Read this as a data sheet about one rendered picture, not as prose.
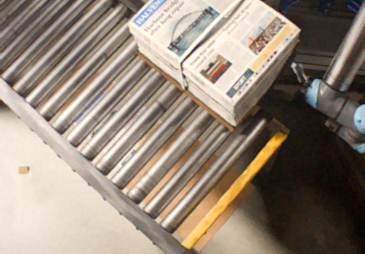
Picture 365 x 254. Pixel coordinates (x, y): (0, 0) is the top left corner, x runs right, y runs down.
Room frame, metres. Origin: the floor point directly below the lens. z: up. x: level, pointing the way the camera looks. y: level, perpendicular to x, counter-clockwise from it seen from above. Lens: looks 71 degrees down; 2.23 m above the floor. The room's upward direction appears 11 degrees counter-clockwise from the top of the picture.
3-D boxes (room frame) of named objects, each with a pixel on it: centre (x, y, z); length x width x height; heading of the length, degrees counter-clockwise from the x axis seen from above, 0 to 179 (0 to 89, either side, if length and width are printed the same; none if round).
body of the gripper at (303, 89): (0.47, -0.39, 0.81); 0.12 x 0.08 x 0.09; 38
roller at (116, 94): (0.63, 0.17, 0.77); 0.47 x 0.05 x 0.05; 128
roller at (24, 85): (0.84, 0.33, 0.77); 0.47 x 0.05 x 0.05; 128
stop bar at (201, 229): (0.25, -0.10, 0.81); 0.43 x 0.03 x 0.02; 128
